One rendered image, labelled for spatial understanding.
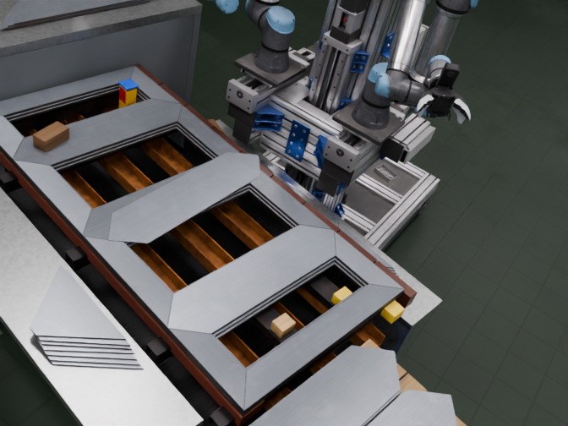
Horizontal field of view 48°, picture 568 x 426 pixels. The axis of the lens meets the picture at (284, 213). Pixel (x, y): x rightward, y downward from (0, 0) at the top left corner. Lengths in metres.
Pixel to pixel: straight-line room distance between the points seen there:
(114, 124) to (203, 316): 0.98
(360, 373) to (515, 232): 2.38
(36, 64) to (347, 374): 1.70
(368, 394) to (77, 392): 0.81
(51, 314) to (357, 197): 2.00
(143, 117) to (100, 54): 0.38
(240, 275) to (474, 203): 2.41
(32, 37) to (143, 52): 0.54
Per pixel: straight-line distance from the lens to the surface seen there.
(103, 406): 1.88
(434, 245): 3.76
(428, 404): 1.96
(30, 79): 2.77
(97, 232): 2.15
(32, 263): 2.20
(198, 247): 2.36
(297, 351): 1.93
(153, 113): 2.68
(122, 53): 2.96
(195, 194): 2.31
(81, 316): 2.00
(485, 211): 4.19
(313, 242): 2.24
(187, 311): 1.95
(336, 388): 1.88
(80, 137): 2.53
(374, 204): 3.52
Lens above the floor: 2.37
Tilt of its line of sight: 41 degrees down
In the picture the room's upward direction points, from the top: 16 degrees clockwise
